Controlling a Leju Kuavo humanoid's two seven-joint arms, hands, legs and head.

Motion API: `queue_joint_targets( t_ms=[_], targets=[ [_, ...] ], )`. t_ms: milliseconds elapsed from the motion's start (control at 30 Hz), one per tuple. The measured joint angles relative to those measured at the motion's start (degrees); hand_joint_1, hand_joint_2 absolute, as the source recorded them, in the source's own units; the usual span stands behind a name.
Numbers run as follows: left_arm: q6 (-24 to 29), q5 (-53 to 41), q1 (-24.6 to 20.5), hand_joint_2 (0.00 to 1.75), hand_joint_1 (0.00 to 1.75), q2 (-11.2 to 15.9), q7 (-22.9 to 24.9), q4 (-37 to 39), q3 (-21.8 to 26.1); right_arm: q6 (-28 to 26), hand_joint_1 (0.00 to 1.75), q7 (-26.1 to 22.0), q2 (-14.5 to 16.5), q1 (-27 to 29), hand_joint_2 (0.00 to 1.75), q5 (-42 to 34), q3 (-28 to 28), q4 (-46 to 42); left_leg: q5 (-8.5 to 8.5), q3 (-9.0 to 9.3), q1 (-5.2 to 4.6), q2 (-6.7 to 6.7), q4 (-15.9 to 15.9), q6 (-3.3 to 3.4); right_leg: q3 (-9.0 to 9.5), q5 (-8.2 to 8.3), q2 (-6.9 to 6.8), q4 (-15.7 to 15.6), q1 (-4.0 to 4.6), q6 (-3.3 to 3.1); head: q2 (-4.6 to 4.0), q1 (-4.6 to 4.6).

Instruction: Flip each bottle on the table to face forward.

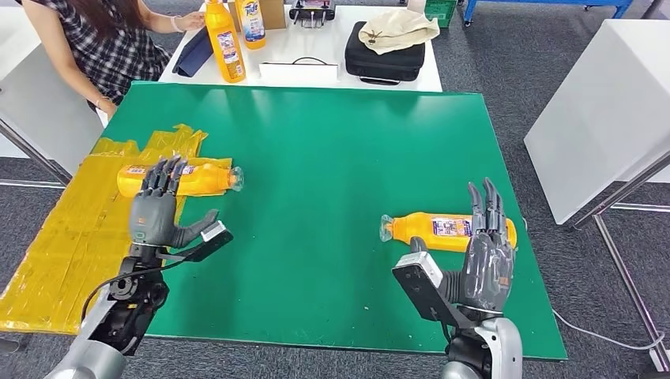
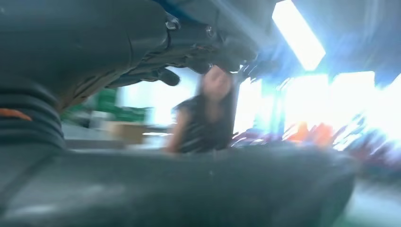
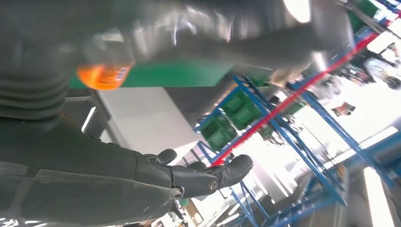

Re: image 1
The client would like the yellow taped cardboard sheet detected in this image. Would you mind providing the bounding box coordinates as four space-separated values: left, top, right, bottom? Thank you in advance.
0 123 234 336

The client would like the person's right hand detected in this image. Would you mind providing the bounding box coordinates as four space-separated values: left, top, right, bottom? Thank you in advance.
96 96 119 120

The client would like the grey metal desk leg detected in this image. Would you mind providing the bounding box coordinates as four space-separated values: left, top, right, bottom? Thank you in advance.
0 118 73 186

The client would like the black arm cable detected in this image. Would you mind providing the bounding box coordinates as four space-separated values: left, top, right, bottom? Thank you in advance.
81 258 184 323

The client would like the beige cloth bag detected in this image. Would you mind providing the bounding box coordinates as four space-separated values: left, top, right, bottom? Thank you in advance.
358 9 441 56

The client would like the brown cardboard box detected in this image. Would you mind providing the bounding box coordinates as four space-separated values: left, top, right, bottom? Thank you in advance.
228 0 288 32

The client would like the tablet in blue case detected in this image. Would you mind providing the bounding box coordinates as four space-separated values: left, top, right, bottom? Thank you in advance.
171 26 215 78

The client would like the black carrying case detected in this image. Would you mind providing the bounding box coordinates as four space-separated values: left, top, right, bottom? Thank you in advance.
344 21 426 86

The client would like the person's left hand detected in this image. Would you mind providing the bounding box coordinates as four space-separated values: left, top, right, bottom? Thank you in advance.
175 11 206 33

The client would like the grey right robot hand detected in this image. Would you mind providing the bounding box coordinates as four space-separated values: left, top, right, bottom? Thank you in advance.
409 178 517 315

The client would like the thin black cable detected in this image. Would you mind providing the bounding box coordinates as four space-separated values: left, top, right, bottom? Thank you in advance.
262 56 339 67

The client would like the green table board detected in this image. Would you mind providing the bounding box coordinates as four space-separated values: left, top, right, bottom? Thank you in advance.
99 81 569 362

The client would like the black controller device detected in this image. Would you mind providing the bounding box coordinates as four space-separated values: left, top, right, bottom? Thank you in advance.
288 0 337 28

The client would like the white desk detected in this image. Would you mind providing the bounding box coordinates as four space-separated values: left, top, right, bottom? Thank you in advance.
0 10 104 176

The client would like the white side table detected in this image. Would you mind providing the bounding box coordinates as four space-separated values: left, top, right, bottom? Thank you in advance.
524 19 670 226

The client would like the orange detergent bottle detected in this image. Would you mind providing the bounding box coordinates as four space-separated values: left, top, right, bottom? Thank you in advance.
204 0 247 84
378 212 518 253
115 162 246 199
235 0 266 51

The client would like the blue metal rack frame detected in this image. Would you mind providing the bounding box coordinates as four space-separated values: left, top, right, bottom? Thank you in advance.
463 0 634 27

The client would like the person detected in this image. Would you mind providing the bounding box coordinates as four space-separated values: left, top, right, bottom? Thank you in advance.
15 0 206 120

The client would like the white floor cable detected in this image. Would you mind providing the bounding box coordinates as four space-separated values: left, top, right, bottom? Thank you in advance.
551 310 667 351

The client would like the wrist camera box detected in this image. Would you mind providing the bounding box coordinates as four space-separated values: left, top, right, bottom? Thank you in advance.
156 220 234 264
392 250 472 331

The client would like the white flat box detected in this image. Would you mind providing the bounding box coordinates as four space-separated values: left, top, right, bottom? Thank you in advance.
258 62 341 88

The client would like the grey metal table frame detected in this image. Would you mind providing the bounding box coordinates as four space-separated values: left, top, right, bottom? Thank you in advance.
570 148 670 373

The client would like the green plastic crate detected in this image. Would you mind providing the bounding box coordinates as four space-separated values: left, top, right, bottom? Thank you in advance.
423 0 457 28

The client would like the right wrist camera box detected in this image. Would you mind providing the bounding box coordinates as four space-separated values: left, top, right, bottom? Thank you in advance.
392 250 472 331

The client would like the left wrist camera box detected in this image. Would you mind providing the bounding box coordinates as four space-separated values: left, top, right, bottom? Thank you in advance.
156 220 234 264

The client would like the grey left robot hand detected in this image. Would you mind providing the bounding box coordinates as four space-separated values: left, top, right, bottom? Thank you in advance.
129 155 220 250

